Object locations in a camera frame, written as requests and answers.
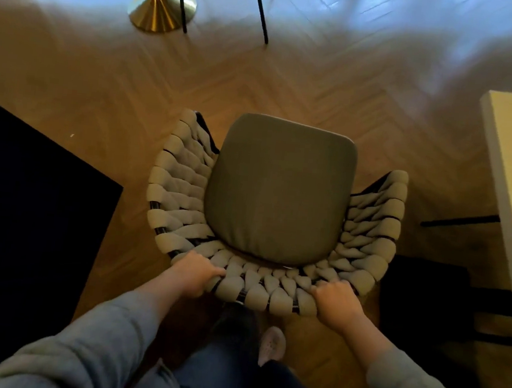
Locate person's left hand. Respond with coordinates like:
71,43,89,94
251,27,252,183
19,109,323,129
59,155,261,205
166,249,229,302

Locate person's right hand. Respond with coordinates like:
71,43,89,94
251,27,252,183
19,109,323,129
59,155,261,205
306,277,369,336

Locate grey woven armchair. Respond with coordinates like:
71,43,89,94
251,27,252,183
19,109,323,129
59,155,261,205
135,103,415,329

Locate person's right forearm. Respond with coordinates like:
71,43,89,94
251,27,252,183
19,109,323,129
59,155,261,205
331,311,511,388

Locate person's left forearm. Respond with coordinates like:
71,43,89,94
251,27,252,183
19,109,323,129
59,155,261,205
0,249,185,388

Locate person's light slipper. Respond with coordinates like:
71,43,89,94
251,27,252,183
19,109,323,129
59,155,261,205
257,325,289,370

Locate person's blue jeans leg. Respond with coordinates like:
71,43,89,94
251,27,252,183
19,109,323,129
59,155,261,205
172,298,331,388

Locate grey seat cushion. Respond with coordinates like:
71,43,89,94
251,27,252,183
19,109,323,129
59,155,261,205
198,109,362,272

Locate dark rug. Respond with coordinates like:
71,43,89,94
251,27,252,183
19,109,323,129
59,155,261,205
0,92,133,388

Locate black metal chair legs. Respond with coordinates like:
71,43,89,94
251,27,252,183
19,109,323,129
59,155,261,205
168,0,277,46

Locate black chair frame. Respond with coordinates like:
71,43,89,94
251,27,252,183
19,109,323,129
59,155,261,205
370,203,512,388

